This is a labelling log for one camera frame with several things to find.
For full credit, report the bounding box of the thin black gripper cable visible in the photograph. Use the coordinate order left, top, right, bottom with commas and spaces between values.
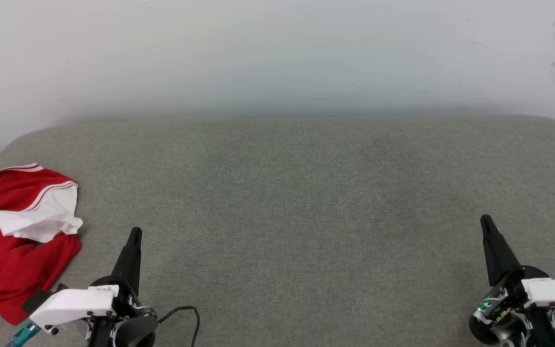
157, 306, 201, 347

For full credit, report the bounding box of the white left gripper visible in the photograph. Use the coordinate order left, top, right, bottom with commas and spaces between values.
29, 227, 159, 347

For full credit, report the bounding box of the red white basketball jersey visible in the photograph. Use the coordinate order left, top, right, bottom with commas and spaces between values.
0, 163, 84, 326

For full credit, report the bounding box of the grey fabric sofa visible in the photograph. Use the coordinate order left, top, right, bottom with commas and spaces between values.
0, 115, 555, 347

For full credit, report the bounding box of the teal left camera connector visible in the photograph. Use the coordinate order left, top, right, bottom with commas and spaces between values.
7, 321, 42, 347

